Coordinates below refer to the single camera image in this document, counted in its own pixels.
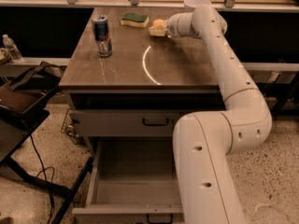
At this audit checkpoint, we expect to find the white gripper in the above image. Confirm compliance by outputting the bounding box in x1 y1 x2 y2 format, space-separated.
149 13 196 37

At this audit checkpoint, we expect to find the orange fruit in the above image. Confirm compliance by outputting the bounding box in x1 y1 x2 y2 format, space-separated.
152 19 164 26

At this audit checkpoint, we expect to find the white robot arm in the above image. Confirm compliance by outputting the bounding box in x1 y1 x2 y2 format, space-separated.
164 0 272 224

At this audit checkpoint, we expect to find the green yellow sponge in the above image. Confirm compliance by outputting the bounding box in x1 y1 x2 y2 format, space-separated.
121 13 149 28

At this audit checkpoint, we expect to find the white bowl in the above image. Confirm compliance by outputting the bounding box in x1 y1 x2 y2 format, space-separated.
184 0 211 12

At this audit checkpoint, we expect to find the blue silver drink can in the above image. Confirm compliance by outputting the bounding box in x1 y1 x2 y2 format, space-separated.
92 15 112 58

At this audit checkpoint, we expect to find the grey drawer cabinet table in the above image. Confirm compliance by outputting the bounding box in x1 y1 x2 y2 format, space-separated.
58 7 251 224

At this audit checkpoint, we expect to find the closed grey upper drawer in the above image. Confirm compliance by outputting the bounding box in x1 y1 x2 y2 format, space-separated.
70 110 181 137

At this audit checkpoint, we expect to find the clear plastic water bottle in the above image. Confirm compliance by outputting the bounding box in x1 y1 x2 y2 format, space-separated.
3 35 23 63

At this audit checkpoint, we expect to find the open grey bottom drawer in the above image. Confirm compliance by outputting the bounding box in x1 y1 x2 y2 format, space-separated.
73 140 184 224

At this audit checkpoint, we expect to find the wire basket on floor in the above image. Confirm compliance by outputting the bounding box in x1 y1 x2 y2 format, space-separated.
61 110 85 146

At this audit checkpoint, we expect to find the black floor cable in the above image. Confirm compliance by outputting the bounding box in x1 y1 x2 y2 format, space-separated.
28 133 56 224

